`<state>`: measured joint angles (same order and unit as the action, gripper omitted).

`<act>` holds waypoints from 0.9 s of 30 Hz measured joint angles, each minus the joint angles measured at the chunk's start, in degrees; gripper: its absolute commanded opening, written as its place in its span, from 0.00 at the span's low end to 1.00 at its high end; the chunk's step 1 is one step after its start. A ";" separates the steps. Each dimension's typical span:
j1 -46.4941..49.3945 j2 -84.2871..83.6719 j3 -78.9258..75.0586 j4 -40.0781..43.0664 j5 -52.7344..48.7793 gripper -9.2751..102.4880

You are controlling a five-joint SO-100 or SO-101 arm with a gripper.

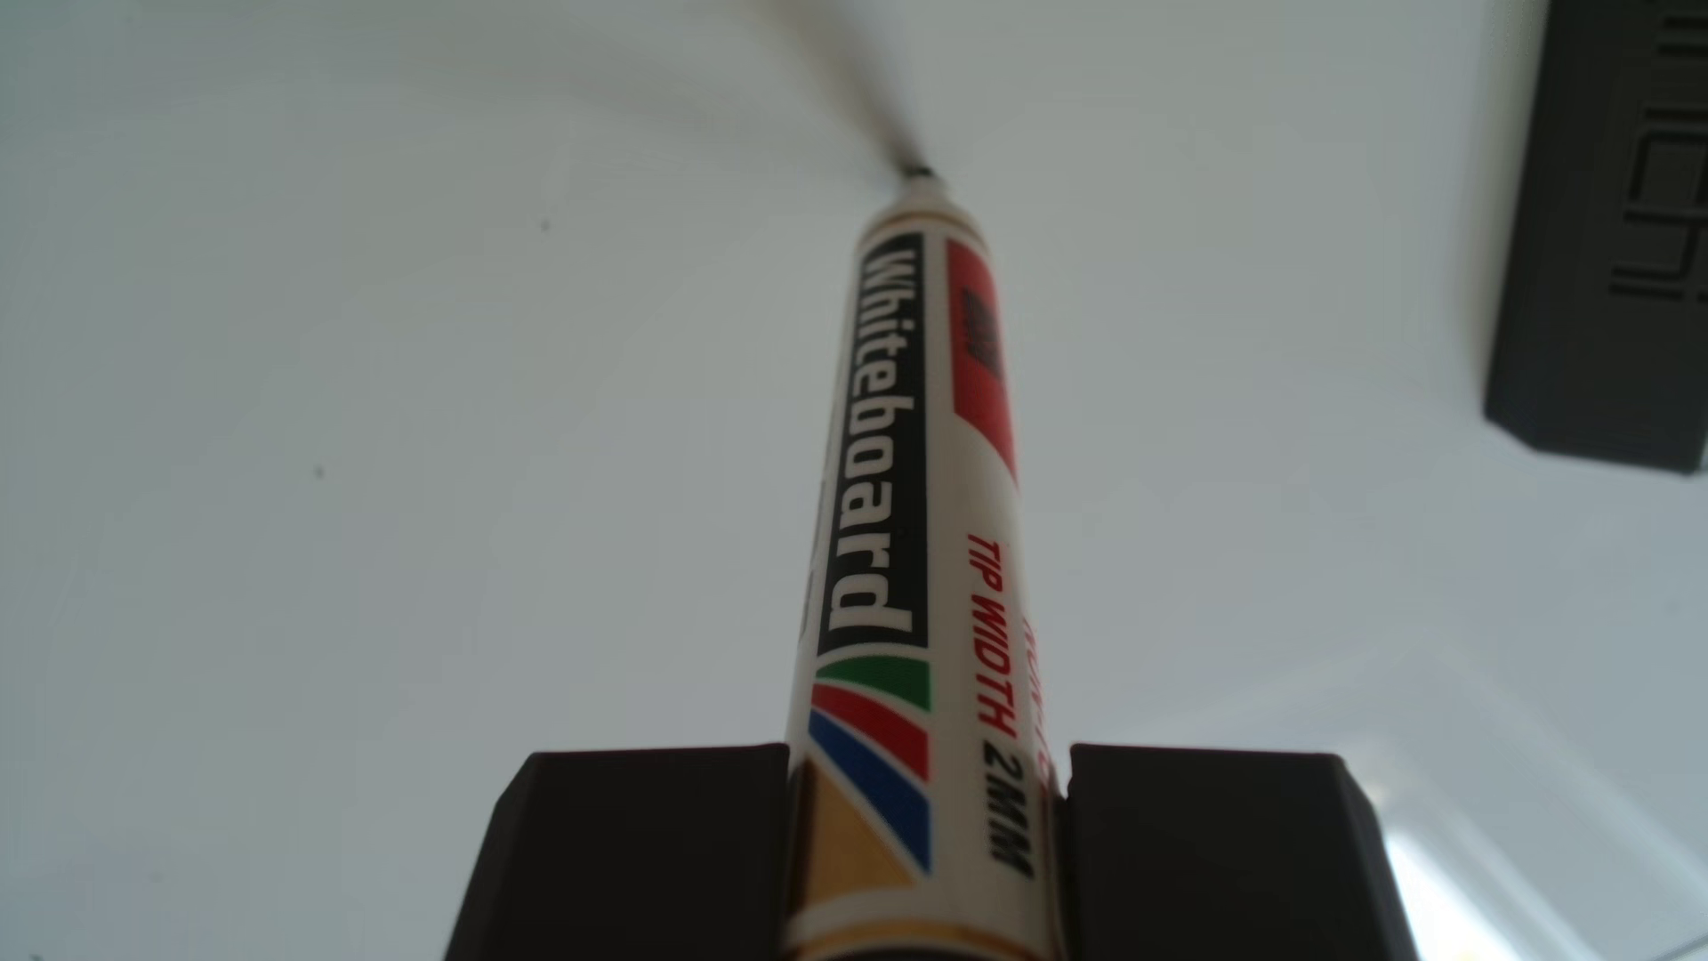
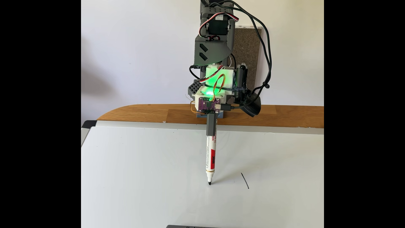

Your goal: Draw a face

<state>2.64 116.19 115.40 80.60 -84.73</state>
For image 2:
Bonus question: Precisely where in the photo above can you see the grey marker holder block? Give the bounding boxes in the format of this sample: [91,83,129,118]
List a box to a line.
[166,224,227,228]

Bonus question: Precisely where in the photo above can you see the black oval camera box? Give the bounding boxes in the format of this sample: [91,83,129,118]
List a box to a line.
[234,63,262,118]

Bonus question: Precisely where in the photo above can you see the white whiteboard marker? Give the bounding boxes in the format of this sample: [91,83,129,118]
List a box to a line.
[206,131,217,186]

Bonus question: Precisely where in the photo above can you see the black cable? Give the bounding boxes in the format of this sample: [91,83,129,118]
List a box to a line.
[189,0,273,111]

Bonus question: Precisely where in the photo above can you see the whiteboard with silver frame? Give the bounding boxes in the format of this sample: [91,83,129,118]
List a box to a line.
[81,120,324,228]

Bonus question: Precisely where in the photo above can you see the purple circuit board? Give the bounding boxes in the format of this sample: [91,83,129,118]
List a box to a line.
[198,96,221,114]

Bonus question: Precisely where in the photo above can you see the orange jumper wires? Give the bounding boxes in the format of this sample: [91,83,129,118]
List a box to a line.
[190,73,227,115]

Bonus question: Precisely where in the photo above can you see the brown corrugated cardboard panel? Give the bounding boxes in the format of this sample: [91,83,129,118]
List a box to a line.
[232,26,262,105]

